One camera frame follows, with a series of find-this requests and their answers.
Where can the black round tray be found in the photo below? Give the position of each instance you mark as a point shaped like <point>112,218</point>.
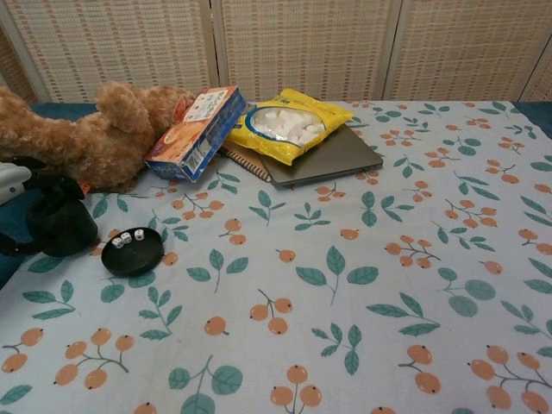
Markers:
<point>133,259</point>

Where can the grey closed laptop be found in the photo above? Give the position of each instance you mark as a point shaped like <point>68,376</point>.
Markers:
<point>336,159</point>

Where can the brown spiral notebook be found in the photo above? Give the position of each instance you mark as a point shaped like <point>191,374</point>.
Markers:
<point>246,161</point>

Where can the woven folding screen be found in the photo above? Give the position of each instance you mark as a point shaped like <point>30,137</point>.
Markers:
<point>302,47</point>

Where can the brown curly plush bear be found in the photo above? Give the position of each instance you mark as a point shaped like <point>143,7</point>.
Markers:
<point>77,142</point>

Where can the silver and black left robot hand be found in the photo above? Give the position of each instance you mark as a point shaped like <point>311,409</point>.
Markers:
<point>13,183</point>

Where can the black dice cup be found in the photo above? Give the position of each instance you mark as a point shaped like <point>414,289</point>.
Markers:
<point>64,228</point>

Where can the fruit and leaf print tablecloth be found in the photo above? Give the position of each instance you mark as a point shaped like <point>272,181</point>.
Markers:
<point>302,280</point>

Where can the yellow marshmallow bag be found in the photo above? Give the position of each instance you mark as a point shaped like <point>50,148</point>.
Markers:
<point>297,129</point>

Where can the white die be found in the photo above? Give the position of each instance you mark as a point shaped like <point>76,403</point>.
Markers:
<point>117,243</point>
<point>127,239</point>
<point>138,235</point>

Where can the blue and orange biscuit box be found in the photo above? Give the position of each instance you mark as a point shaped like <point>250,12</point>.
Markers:
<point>190,138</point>

